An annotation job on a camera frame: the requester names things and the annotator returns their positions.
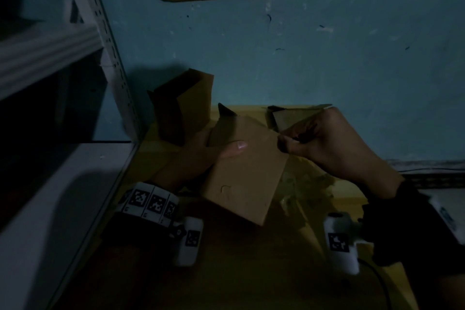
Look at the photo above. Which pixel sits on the person's left hand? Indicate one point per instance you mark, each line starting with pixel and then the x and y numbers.
pixel 192 164

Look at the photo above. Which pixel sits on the person's right hand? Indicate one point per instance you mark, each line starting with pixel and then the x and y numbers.
pixel 338 146

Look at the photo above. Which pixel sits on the clear packing tape strip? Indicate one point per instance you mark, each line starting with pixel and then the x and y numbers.
pixel 308 186

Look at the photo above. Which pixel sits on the brown cardboard box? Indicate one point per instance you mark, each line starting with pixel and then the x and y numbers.
pixel 247 179
pixel 290 117
pixel 181 106

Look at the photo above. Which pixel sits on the person's left forearm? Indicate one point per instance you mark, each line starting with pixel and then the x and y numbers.
pixel 112 280

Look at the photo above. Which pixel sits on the person's right forearm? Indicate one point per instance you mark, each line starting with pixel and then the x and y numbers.
pixel 450 291

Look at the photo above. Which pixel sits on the black left wristband with markers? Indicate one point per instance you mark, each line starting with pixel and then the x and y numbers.
pixel 141 215

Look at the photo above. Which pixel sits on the black wristband with markers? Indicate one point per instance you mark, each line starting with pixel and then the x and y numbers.
pixel 414 230
pixel 141 215

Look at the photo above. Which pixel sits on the black patterned strip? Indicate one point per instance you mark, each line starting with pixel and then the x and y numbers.
pixel 432 175

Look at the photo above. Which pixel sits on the black right wristband with markers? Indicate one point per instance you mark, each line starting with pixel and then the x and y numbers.
pixel 414 230

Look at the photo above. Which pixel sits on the white metal shelf rack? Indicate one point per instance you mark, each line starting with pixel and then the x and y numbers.
pixel 51 62

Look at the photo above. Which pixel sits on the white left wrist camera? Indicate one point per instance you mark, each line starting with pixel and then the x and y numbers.
pixel 189 240

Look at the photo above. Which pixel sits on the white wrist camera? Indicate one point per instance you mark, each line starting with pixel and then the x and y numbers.
pixel 341 244
pixel 189 240

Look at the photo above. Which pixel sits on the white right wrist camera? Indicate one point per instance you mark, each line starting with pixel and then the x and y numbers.
pixel 341 244

